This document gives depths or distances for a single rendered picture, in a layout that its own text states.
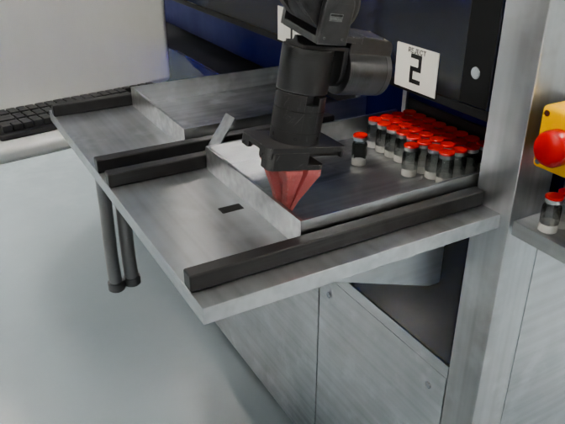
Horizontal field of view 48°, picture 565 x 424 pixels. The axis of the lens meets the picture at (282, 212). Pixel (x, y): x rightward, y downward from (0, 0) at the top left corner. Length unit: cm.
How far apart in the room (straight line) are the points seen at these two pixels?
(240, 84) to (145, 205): 53
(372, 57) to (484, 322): 40
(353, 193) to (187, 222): 22
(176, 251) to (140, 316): 142
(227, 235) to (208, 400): 110
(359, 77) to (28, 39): 94
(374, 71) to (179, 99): 58
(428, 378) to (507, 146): 42
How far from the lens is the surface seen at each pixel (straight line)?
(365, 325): 116
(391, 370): 114
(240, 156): 93
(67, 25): 153
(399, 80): 93
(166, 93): 123
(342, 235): 71
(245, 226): 76
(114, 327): 211
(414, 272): 90
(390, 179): 89
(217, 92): 127
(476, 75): 82
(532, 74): 77
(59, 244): 262
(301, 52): 68
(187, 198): 84
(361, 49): 72
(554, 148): 71
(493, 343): 93
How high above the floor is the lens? 124
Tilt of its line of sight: 27 degrees down
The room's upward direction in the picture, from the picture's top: straight up
